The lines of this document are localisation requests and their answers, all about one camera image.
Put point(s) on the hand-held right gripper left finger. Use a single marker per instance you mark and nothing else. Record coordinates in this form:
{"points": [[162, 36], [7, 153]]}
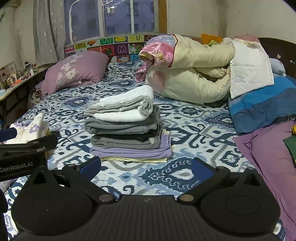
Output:
{"points": [[90, 168]]}

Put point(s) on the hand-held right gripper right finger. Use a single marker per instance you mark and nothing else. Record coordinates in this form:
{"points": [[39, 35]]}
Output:
{"points": [[201, 168]]}

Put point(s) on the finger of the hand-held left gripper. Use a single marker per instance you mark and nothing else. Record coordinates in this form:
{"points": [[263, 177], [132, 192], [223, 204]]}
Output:
{"points": [[39, 141], [8, 134]]}

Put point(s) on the white floral garment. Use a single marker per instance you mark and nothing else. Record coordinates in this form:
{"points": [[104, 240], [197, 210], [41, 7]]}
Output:
{"points": [[32, 127]]}

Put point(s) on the pile of mixed clothes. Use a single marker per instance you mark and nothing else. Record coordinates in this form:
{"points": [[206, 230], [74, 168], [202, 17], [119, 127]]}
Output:
{"points": [[189, 76]]}

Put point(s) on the blue patterned bed sheet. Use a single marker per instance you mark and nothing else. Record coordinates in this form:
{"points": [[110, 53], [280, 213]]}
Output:
{"points": [[196, 143]]}

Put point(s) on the pale yellow folded garment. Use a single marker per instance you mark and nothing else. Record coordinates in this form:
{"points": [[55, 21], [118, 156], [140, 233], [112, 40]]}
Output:
{"points": [[129, 159]]}

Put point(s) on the dark grey folded garment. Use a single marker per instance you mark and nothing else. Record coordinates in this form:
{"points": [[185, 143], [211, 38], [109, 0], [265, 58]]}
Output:
{"points": [[120, 141]]}

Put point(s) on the cluttered side desk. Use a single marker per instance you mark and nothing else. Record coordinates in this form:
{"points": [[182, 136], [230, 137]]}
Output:
{"points": [[13, 92]]}

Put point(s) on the purple folded garment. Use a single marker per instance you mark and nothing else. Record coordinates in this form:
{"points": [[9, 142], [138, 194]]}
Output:
{"points": [[138, 153]]}

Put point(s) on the plain purple pillow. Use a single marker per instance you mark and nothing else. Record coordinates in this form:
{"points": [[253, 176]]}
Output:
{"points": [[266, 150]]}

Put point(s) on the white folded garment grey trim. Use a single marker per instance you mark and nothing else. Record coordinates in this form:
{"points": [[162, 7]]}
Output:
{"points": [[124, 97]]}

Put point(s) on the purple floral pillow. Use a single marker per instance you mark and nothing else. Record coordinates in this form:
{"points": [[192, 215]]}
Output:
{"points": [[76, 69]]}

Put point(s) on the blue blanket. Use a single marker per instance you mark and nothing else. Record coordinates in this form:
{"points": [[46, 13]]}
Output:
{"points": [[259, 104]]}

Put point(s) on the dark green cloth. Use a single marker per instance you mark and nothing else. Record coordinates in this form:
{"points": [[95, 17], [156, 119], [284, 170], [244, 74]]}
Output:
{"points": [[291, 148]]}

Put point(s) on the white quilted blanket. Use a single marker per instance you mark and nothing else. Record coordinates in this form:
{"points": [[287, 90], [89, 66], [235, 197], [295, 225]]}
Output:
{"points": [[249, 67]]}

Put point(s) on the grey starry curtain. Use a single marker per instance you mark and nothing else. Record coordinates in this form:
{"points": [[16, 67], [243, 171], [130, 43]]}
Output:
{"points": [[46, 27]]}

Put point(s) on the colourful alphabet foam mat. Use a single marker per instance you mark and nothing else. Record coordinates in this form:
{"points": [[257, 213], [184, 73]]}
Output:
{"points": [[120, 48]]}

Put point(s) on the orange cloth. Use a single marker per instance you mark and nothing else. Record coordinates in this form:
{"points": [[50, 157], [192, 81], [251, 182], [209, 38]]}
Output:
{"points": [[208, 37]]}

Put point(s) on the pink pillow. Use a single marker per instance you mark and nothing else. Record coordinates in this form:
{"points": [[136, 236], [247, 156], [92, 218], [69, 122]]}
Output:
{"points": [[245, 37]]}

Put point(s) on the dark wooden headboard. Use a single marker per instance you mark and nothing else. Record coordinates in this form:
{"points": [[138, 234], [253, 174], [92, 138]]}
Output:
{"points": [[284, 51]]}

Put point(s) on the window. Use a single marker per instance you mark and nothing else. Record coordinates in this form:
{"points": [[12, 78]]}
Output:
{"points": [[138, 16]]}

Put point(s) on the white tube frame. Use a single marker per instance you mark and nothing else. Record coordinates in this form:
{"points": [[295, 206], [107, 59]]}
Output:
{"points": [[70, 23]]}

